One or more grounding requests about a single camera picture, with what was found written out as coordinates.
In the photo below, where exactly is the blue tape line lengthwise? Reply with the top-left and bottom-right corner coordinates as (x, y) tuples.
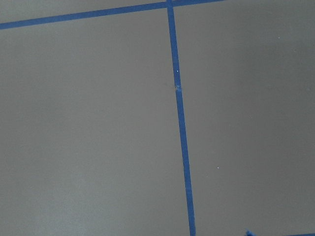
(166, 0), (196, 236)

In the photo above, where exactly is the blue tape line crosswise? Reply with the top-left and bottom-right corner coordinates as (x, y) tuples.
(0, 0), (215, 30)

